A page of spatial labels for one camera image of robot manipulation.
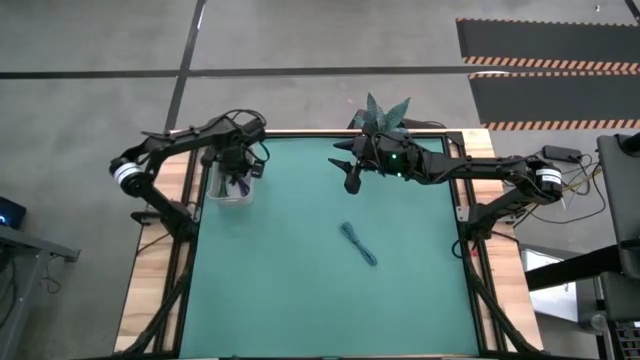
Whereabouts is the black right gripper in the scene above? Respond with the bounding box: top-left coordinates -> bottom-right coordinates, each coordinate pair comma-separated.
328,130 -> 389,196

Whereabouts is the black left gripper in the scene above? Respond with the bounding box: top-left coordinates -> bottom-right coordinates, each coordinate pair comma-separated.
199,139 -> 266,186

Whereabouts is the blue braided USB-C cable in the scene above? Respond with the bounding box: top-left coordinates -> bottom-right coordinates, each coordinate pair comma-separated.
339,221 -> 379,268

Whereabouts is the white plastic bin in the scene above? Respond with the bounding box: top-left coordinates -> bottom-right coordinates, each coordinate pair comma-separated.
205,144 -> 257,207

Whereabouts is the snake plant in white pot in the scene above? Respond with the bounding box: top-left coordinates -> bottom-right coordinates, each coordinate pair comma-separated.
352,92 -> 412,139

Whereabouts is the teal table mat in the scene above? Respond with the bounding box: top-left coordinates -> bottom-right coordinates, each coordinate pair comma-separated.
178,135 -> 482,358

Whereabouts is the black hazard-striped floor mat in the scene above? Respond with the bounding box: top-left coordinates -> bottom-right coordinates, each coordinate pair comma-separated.
455,18 -> 640,72
468,71 -> 640,132

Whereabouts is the black power adapter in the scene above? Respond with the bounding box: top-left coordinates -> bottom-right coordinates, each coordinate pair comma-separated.
542,144 -> 584,163

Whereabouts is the grey metal desk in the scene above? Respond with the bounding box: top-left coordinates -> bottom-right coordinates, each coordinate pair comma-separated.
0,224 -> 81,360

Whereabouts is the black device with blue light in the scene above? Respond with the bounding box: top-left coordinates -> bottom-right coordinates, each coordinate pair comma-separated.
0,195 -> 27,230

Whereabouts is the white board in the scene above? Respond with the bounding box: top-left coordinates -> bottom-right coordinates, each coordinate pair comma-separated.
519,248 -> 581,322

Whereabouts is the black metal beam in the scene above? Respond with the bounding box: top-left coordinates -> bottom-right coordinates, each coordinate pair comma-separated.
524,243 -> 624,292

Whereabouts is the black equipment rack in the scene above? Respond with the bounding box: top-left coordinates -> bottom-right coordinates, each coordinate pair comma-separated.
589,314 -> 640,360

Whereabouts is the black aluminium table frame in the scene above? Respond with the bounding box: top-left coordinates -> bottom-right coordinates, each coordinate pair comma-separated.
117,128 -> 544,360

